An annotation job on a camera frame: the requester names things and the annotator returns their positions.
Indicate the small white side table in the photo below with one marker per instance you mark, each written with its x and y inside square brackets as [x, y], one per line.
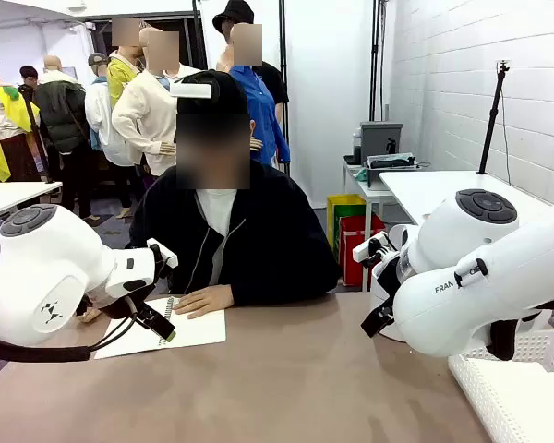
[374, 194]

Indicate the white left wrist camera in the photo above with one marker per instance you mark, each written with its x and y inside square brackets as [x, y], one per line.
[164, 253]

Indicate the person in black jacket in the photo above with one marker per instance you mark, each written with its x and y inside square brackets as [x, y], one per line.
[268, 240]

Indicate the white perforated plastic basket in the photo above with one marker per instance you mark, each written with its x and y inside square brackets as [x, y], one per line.
[466, 383]

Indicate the teal cloth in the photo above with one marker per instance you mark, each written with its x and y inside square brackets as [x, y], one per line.
[361, 174]

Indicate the large white desk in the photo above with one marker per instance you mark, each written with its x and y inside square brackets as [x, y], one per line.
[420, 189]

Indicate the black bucket hat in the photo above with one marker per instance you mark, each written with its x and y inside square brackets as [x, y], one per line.
[233, 11]

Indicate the person's left hand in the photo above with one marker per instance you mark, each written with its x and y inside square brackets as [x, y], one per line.
[208, 300]

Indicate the black light stand pole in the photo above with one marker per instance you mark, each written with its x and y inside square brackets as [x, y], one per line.
[282, 46]
[375, 46]

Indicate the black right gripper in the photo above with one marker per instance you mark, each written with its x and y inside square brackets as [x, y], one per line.
[388, 281]

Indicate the mannequin in cream cardigan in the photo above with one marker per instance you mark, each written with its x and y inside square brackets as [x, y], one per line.
[143, 111]

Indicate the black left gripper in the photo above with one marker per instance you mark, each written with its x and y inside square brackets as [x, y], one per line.
[120, 309]

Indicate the person's left forearm black sleeve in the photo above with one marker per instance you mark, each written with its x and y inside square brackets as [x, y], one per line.
[286, 288]

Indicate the gray box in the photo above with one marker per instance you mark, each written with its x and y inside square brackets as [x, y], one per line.
[381, 134]

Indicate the black tripod with camera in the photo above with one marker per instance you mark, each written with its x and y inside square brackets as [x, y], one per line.
[491, 120]

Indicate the mannequin in blue shirt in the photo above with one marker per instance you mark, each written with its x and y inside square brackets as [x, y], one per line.
[261, 106]

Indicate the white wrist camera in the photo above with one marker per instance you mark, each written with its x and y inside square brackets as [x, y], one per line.
[369, 247]
[164, 253]

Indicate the white head-mounted camera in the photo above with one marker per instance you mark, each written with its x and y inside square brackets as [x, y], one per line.
[191, 90]

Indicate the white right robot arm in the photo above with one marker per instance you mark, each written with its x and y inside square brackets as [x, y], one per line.
[489, 277]

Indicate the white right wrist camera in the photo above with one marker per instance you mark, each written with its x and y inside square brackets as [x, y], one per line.
[369, 247]

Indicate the person's right hand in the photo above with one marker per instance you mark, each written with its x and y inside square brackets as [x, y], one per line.
[91, 315]

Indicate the yellow green bag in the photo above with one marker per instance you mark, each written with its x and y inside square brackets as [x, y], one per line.
[344, 200]

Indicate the mannequin in black t-shirt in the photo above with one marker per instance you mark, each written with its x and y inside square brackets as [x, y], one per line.
[274, 80]

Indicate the white spiral notebook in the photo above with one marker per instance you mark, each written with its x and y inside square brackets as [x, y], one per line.
[198, 330]

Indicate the gray tray with items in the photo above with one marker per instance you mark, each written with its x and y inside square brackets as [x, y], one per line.
[390, 161]

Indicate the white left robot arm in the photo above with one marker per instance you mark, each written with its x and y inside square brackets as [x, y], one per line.
[41, 258]

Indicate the red bag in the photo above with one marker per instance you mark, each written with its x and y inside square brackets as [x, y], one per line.
[346, 258]

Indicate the black cap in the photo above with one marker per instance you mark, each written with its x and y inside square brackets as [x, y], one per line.
[226, 92]

